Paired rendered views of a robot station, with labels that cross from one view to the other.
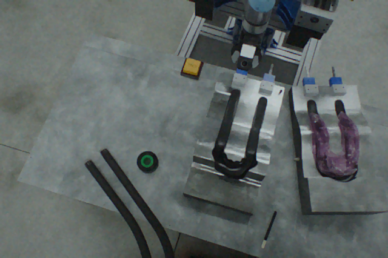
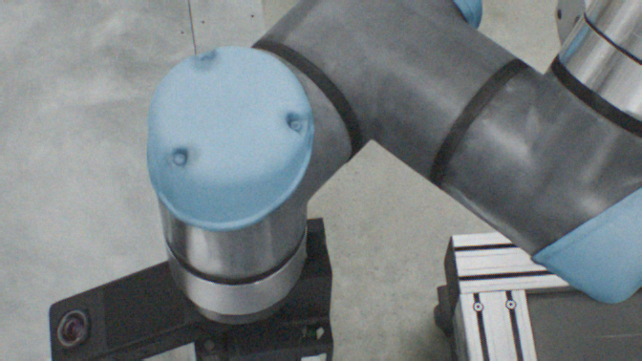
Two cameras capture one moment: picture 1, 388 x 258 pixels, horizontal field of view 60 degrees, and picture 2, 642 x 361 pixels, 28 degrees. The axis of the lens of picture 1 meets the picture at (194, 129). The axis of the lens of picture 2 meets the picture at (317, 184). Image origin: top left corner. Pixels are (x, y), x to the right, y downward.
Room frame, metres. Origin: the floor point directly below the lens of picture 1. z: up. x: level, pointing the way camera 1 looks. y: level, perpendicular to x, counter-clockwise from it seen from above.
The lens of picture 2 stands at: (0.53, -0.47, 1.86)
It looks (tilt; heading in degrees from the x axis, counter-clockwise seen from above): 62 degrees down; 61
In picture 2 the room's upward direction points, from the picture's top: 3 degrees clockwise
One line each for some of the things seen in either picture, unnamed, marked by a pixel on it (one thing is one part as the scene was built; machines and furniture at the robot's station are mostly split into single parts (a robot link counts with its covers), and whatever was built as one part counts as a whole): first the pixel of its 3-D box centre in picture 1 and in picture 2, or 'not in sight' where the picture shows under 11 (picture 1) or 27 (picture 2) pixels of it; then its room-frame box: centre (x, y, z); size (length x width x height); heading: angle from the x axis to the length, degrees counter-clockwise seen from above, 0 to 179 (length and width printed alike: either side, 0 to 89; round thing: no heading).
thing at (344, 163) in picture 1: (336, 140); not in sight; (0.37, -0.52, 0.90); 0.26 x 0.18 x 0.08; 0
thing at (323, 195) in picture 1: (333, 145); not in sight; (0.36, -0.52, 0.86); 0.50 x 0.26 x 0.11; 0
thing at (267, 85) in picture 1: (268, 78); not in sight; (0.63, -0.30, 0.89); 0.13 x 0.05 x 0.05; 162
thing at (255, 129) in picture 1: (240, 131); not in sight; (0.40, -0.17, 0.92); 0.35 x 0.16 x 0.09; 163
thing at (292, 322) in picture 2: (251, 34); (252, 297); (0.65, -0.19, 1.15); 0.09 x 0.08 x 0.12; 163
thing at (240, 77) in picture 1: (242, 71); not in sight; (0.66, -0.19, 0.89); 0.13 x 0.05 x 0.05; 162
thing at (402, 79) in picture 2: not in sight; (390, 58); (0.74, -0.16, 1.31); 0.11 x 0.11 x 0.08; 23
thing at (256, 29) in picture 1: (254, 20); (235, 234); (0.64, -0.18, 1.23); 0.08 x 0.08 x 0.05
